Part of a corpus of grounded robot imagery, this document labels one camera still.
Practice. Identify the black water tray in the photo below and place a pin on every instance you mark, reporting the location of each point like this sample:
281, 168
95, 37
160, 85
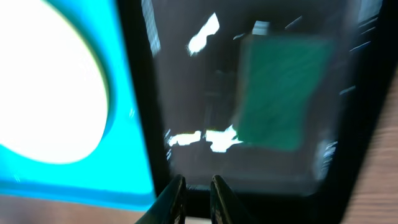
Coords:
185, 60

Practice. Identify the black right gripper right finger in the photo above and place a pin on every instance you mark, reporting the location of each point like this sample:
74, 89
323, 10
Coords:
225, 207

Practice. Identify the green and yellow sponge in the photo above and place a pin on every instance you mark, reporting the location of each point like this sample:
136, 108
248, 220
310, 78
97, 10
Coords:
279, 75

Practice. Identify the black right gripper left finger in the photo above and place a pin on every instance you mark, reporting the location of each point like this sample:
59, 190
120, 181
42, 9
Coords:
169, 208

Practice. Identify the yellow plate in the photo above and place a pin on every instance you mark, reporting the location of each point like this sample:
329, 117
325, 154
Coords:
54, 95

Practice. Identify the teal plastic tray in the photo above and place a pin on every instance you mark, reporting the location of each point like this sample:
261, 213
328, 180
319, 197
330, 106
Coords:
117, 172

